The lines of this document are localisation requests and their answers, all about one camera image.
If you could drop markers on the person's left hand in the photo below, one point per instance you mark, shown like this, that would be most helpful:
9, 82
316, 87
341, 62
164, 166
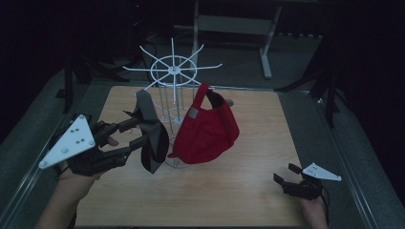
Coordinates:
78, 182

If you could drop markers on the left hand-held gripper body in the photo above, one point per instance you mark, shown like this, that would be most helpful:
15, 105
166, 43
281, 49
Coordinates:
70, 143

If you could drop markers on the grey metal desk frame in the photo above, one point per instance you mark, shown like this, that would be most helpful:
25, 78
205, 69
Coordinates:
235, 24

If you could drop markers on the grey visor cap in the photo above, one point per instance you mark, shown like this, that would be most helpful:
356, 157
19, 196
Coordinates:
153, 127

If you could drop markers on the red baseball cap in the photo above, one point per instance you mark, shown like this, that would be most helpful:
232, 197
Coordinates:
207, 136

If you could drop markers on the round grey table grommet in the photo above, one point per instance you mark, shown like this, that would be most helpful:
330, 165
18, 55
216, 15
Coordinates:
230, 102

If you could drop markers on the black stand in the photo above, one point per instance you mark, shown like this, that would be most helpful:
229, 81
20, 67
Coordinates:
329, 95
68, 89

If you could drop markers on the person's right hand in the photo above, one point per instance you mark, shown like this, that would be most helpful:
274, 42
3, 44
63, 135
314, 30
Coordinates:
315, 211

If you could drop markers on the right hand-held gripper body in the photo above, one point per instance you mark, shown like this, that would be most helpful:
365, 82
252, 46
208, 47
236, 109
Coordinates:
305, 189

